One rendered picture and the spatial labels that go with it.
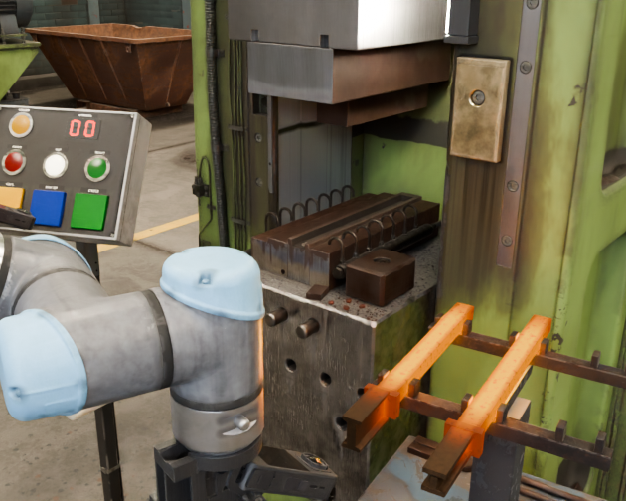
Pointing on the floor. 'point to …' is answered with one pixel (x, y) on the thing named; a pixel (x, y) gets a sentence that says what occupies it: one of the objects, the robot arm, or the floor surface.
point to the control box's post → (103, 406)
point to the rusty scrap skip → (121, 66)
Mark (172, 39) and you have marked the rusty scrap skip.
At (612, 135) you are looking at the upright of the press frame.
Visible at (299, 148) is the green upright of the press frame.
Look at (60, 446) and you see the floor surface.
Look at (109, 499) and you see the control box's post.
